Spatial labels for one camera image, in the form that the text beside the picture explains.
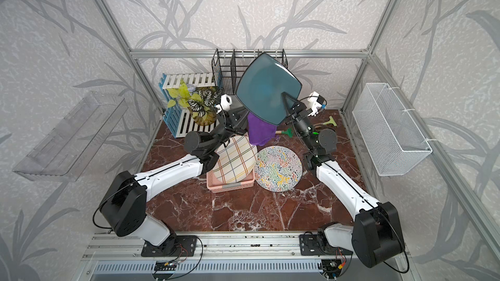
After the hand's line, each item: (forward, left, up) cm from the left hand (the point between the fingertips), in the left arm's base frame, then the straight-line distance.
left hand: (249, 112), depth 56 cm
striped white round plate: (+8, +8, -42) cm, 43 cm away
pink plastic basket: (-4, +17, -44) cm, 47 cm away
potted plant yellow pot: (+27, +24, -22) cm, 42 cm away
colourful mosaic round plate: (+5, -12, -45) cm, 47 cm away
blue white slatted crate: (+37, +45, -45) cm, 74 cm away
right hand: (+6, -9, +1) cm, 11 cm away
